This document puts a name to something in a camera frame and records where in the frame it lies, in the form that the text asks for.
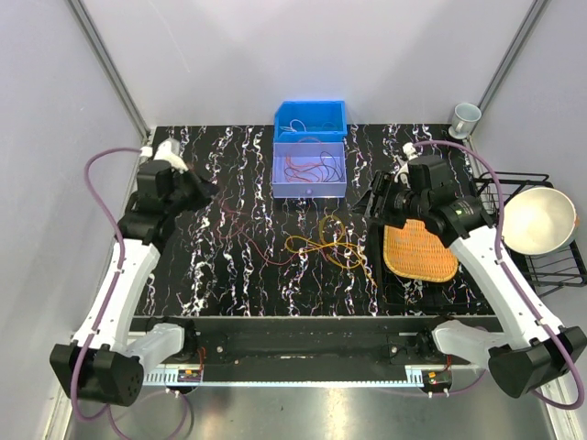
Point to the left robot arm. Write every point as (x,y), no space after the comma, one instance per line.
(141,236)

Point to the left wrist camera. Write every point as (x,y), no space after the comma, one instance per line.
(169,151)

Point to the lavender plastic tray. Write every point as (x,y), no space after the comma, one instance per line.
(304,170)

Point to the black wire dish rack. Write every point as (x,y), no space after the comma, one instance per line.
(565,268)

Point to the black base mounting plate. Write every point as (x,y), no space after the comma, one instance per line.
(304,349)

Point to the aluminium frame rail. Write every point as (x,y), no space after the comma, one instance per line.
(517,363)

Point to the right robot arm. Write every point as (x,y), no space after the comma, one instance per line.
(464,227)

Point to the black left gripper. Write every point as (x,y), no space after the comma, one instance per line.
(205,190)

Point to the blue plastic bin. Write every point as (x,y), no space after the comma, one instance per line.
(324,120)

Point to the black plastic tray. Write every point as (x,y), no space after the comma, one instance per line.
(458,296)

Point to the white ceramic mug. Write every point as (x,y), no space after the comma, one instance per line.
(464,119)

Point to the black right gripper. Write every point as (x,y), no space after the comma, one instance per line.
(382,186)

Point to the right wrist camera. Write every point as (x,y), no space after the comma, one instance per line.
(402,175)

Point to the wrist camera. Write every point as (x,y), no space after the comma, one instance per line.
(169,151)
(402,175)

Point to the woven orange bamboo mat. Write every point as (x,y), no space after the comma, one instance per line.
(414,253)

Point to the large white bowl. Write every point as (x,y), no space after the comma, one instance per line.
(539,221)

